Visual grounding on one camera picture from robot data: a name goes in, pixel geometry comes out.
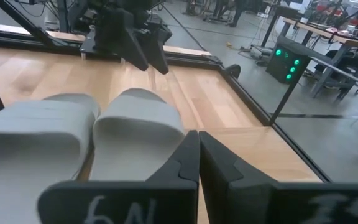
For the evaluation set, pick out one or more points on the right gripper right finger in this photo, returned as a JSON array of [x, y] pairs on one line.
[[244, 202]]

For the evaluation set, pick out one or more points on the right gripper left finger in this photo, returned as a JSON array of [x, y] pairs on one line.
[[166, 193]]

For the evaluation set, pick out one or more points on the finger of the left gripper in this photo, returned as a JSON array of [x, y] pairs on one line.
[[117, 34], [157, 46]]

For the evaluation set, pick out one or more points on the grey foam slide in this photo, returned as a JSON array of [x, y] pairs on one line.
[[26, 140], [135, 133]]

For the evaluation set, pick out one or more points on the person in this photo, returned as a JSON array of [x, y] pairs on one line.
[[238, 12]]

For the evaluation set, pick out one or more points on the black box with green lights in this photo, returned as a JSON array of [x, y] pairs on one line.
[[278, 68]]

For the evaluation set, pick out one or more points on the grey rolling chair base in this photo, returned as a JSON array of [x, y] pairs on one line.
[[331, 77]]

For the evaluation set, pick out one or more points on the wooden background table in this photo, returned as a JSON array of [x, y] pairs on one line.
[[322, 32]]

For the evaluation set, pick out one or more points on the black aluminium rig frame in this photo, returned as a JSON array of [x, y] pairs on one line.
[[197, 60]]

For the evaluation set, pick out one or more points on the black frame bracket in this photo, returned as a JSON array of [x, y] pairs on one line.
[[233, 71]]

